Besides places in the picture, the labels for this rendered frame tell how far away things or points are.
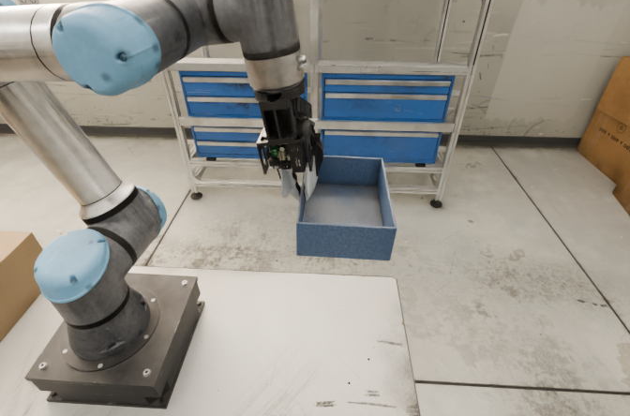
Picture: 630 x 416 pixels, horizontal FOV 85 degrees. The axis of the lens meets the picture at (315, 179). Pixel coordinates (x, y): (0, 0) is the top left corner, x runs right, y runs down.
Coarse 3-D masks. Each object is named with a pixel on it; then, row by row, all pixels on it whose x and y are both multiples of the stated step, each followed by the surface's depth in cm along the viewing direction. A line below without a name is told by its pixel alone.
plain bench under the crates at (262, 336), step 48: (240, 288) 94; (288, 288) 94; (336, 288) 94; (384, 288) 94; (48, 336) 82; (240, 336) 82; (288, 336) 82; (336, 336) 82; (384, 336) 82; (0, 384) 73; (192, 384) 73; (240, 384) 73; (288, 384) 73; (336, 384) 73; (384, 384) 73
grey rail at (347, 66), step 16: (176, 64) 187; (192, 64) 187; (208, 64) 186; (224, 64) 186; (240, 64) 185; (304, 64) 184; (320, 64) 184; (336, 64) 184; (352, 64) 184; (368, 64) 185; (384, 64) 184; (400, 64) 184; (416, 64) 184; (432, 64) 184; (448, 64) 184; (464, 64) 184
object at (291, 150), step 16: (256, 96) 46; (272, 96) 47; (288, 96) 44; (272, 112) 47; (288, 112) 47; (272, 128) 48; (288, 128) 48; (304, 128) 49; (256, 144) 47; (272, 144) 47; (288, 144) 47; (304, 144) 48; (272, 160) 49; (288, 160) 50; (304, 160) 49
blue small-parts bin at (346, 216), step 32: (352, 160) 67; (320, 192) 68; (352, 192) 68; (384, 192) 61; (320, 224) 51; (352, 224) 61; (384, 224) 59; (320, 256) 55; (352, 256) 54; (384, 256) 54
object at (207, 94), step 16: (192, 80) 192; (208, 80) 192; (224, 80) 191; (240, 80) 191; (304, 80) 191; (192, 96) 200; (208, 96) 200; (224, 96) 199; (240, 96) 198; (304, 96) 196; (192, 112) 206; (208, 112) 205; (224, 112) 205; (240, 112) 204; (256, 112) 203; (192, 128) 212; (208, 128) 210; (224, 128) 209; (240, 128) 209; (256, 128) 209; (208, 144) 216; (224, 144) 216; (240, 144) 215
